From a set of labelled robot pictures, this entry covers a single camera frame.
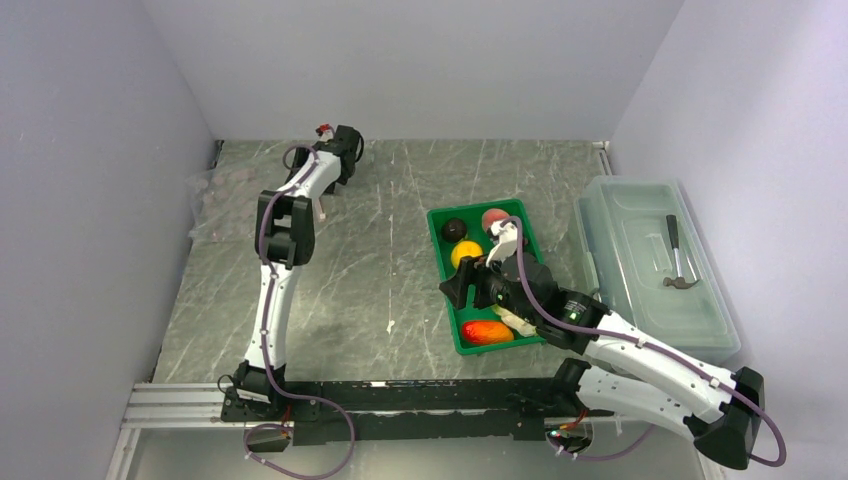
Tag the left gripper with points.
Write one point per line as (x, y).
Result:
(330, 188)

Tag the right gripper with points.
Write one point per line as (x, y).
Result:
(470, 271)

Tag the green plastic tray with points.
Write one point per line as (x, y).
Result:
(468, 213)

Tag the clear zip top bag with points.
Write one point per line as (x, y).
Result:
(224, 200)

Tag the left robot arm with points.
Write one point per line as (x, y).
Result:
(285, 242)

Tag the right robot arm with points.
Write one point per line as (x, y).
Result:
(615, 366)

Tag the yellow lemon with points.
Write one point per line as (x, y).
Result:
(464, 249)

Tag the red orange mango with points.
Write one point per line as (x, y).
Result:
(486, 332)

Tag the dark plum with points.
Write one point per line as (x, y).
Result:
(454, 230)

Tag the pink peach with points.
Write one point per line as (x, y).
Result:
(493, 216)

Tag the clear plastic storage box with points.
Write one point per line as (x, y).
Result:
(620, 253)

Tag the small hammer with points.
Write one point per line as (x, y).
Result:
(678, 281)

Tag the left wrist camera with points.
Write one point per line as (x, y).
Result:
(325, 132)

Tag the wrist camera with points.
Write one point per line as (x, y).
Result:
(506, 234)
(325, 132)

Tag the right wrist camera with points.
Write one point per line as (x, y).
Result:
(506, 234)

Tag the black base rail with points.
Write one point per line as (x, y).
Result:
(322, 412)

